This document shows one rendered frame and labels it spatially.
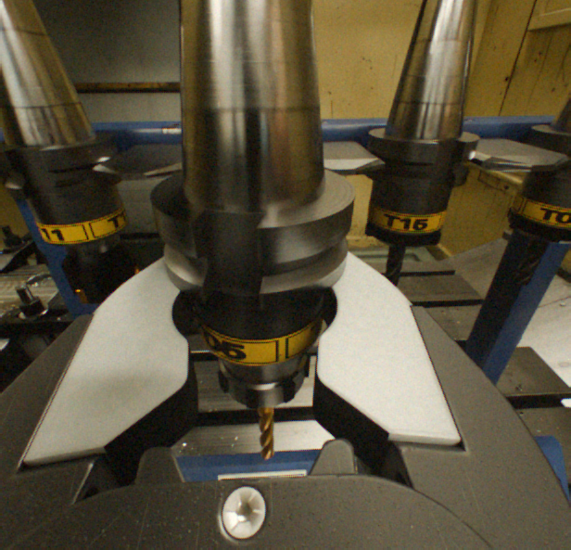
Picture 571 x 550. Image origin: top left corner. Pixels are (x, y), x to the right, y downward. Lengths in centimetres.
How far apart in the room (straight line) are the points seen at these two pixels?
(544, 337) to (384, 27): 95
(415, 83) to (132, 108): 69
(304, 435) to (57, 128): 36
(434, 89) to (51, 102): 20
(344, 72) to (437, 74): 99
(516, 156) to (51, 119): 26
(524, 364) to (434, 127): 44
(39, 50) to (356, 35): 104
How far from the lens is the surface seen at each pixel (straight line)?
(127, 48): 81
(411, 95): 20
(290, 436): 41
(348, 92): 119
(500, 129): 29
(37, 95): 22
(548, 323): 86
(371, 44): 120
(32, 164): 22
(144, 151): 23
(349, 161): 18
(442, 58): 20
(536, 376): 57
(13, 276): 65
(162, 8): 79
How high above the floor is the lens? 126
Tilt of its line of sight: 31 degrees down
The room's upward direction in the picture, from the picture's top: 1 degrees counter-clockwise
